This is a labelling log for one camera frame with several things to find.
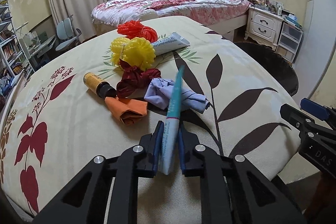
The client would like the floral cream bedsheet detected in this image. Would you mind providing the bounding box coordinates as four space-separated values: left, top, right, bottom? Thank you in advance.
1 16 299 216

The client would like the amber bottle black cap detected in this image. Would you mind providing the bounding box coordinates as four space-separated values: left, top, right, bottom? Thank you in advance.
83 72 117 99

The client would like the white bookshelf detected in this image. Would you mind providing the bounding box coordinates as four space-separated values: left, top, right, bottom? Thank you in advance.
1 0 34 78

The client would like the orange paper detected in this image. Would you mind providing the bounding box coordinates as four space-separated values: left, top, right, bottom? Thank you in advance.
105 97 147 125

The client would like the yellow foam fruit net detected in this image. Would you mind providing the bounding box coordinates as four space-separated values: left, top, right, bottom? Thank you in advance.
110 37 156 71

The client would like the white tufted bed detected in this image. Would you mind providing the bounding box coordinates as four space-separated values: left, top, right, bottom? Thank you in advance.
91 0 251 40

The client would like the white nightstand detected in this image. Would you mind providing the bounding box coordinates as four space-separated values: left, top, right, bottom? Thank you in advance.
244 5 284 51

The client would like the pink floral quilt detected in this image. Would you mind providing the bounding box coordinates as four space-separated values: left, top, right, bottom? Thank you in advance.
91 0 251 27

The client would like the red foam fruit net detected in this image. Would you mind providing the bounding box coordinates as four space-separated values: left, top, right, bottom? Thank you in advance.
117 20 158 43

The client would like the lilac crumpled paper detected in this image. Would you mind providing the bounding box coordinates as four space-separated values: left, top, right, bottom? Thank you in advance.
143 77 211 114

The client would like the black trash bin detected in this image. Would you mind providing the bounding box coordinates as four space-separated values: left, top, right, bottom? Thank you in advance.
235 42 299 97

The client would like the teal white cream tube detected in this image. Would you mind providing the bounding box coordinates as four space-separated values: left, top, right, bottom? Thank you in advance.
159 65 185 175

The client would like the dark red ribbon bow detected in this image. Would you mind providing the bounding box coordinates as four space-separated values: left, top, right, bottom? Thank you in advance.
116 59 161 98

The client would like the white study desk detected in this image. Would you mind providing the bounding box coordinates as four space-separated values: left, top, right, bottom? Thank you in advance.
19 35 56 72

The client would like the white toothpaste tube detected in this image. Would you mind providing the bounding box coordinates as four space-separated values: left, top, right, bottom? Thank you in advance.
151 32 190 56

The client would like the grey desk chair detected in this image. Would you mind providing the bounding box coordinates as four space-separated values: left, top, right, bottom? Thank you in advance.
55 15 82 52

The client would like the plastic drawer unit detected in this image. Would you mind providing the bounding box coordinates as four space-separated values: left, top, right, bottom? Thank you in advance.
276 20 303 64

